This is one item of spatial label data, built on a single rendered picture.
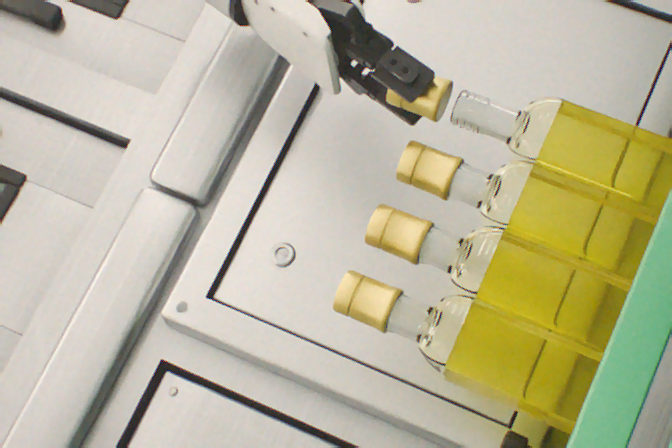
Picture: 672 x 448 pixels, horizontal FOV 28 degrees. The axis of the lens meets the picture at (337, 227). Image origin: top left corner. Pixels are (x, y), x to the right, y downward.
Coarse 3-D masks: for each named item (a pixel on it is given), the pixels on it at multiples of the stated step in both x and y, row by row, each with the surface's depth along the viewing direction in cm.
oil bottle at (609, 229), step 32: (512, 192) 99; (544, 192) 99; (576, 192) 98; (608, 192) 98; (512, 224) 98; (544, 224) 98; (576, 224) 97; (608, 224) 97; (640, 224) 97; (608, 256) 96; (640, 256) 96
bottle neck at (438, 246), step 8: (432, 232) 99; (440, 232) 100; (424, 240) 99; (432, 240) 99; (440, 240) 99; (448, 240) 99; (456, 240) 99; (424, 248) 99; (432, 248) 99; (440, 248) 99; (448, 248) 99; (424, 256) 99; (432, 256) 99; (440, 256) 99; (448, 256) 99; (432, 264) 100; (440, 264) 99; (448, 264) 99
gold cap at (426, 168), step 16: (416, 144) 102; (400, 160) 102; (416, 160) 101; (432, 160) 101; (448, 160) 101; (400, 176) 102; (416, 176) 102; (432, 176) 101; (448, 176) 101; (432, 192) 102
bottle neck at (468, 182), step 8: (464, 168) 101; (472, 168) 102; (456, 176) 101; (464, 176) 101; (472, 176) 101; (480, 176) 101; (456, 184) 101; (464, 184) 101; (472, 184) 101; (480, 184) 101; (448, 192) 102; (456, 192) 101; (464, 192) 101; (472, 192) 101; (480, 192) 101; (464, 200) 102; (472, 200) 101
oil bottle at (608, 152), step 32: (512, 128) 102; (544, 128) 100; (576, 128) 100; (608, 128) 100; (640, 128) 100; (512, 160) 103; (544, 160) 100; (576, 160) 99; (608, 160) 99; (640, 160) 99; (640, 192) 98
